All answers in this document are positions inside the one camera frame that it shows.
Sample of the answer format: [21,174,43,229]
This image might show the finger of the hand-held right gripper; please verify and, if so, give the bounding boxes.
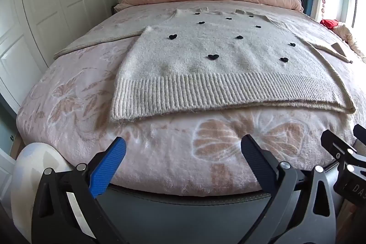
[320,130,358,169]
[353,124,366,145]

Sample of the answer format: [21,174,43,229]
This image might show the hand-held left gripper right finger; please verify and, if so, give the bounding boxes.
[240,134,337,244]

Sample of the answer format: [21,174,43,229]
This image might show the white wardrobe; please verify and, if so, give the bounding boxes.
[0,0,121,108]

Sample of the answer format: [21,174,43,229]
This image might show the red cloth by window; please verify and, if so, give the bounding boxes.
[320,19,339,31]

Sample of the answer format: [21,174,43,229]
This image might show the cream plush cloth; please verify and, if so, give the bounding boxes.
[333,21,366,58]

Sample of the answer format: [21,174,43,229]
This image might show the white round object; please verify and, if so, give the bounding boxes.
[10,142,86,244]

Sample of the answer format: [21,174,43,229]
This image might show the pink butterfly blanket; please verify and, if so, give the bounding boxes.
[16,2,364,198]

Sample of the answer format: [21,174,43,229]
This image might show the cream knit sweater black hearts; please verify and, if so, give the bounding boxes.
[54,7,356,122]

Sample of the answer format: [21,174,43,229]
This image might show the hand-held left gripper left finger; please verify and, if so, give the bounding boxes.
[31,136,128,244]

